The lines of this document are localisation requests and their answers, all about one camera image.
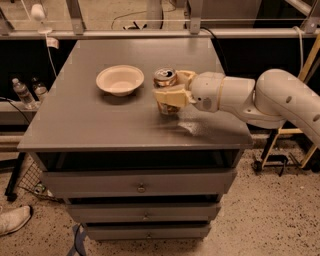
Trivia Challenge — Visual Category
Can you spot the grey drawer cabinet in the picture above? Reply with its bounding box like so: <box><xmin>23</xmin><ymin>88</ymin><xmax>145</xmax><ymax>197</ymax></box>
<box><xmin>19</xmin><ymin>39</ymin><xmax>252</xmax><ymax>240</ymax></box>

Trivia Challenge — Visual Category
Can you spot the white lamp on rail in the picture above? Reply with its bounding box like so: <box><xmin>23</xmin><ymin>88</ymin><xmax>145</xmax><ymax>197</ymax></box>
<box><xmin>31</xmin><ymin>4</ymin><xmax>52</xmax><ymax>35</ymax></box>

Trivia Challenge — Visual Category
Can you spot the white paper bowl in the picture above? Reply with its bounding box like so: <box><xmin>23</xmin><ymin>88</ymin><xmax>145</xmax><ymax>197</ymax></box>
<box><xmin>96</xmin><ymin>65</ymin><xmax>144</xmax><ymax>97</ymax></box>

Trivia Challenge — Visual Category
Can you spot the clear water bottle left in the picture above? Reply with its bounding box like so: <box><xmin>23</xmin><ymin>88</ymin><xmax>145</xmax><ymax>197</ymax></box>
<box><xmin>12</xmin><ymin>78</ymin><xmax>36</xmax><ymax>110</ymax></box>

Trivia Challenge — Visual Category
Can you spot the orange soda can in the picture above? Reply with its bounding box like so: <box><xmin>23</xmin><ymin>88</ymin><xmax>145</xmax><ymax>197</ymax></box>
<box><xmin>153</xmin><ymin>67</ymin><xmax>182</xmax><ymax>116</ymax></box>

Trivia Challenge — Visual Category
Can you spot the white cable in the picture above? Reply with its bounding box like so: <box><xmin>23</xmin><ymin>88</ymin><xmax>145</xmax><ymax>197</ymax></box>
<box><xmin>44</xmin><ymin>33</ymin><xmax>58</xmax><ymax>78</ymax></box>

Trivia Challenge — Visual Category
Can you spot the clear water bottle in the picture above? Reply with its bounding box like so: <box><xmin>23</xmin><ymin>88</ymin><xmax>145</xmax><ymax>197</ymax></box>
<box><xmin>31</xmin><ymin>77</ymin><xmax>48</xmax><ymax>102</ymax></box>
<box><xmin>12</xmin><ymin>78</ymin><xmax>36</xmax><ymax>110</ymax></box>

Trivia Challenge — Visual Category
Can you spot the wire mesh basket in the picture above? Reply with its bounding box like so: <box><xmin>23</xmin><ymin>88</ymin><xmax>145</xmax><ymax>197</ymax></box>
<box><xmin>18</xmin><ymin>162</ymin><xmax>57</xmax><ymax>201</ymax></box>

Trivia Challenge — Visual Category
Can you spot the yellow wheeled stand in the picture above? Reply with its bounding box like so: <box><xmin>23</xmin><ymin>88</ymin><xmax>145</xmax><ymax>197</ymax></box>
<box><xmin>252</xmin><ymin>33</ymin><xmax>320</xmax><ymax>177</ymax></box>

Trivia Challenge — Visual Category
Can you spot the blue strap on floor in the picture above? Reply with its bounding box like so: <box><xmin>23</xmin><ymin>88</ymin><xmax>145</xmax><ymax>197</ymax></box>
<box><xmin>66</xmin><ymin>223</ymin><xmax>88</xmax><ymax>256</ymax></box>

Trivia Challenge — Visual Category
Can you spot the metal railing frame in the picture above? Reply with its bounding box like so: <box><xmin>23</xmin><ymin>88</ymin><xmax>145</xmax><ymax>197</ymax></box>
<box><xmin>0</xmin><ymin>0</ymin><xmax>320</xmax><ymax>40</ymax></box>

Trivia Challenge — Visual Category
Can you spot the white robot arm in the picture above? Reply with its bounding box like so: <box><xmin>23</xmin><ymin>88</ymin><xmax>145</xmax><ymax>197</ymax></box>
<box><xmin>153</xmin><ymin>69</ymin><xmax>320</xmax><ymax>147</ymax></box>

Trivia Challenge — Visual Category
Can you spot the clear water bottle right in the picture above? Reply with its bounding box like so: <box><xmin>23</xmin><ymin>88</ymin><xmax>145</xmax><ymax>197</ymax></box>
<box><xmin>31</xmin><ymin>77</ymin><xmax>48</xmax><ymax>102</ymax></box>

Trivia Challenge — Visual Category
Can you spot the white shoe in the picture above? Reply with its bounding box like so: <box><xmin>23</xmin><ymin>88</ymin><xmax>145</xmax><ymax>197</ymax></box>
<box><xmin>0</xmin><ymin>205</ymin><xmax>33</xmax><ymax>236</ymax></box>

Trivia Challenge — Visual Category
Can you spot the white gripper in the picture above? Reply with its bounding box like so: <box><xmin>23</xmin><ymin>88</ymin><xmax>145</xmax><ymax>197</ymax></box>
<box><xmin>153</xmin><ymin>70</ymin><xmax>225</xmax><ymax>113</ymax></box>

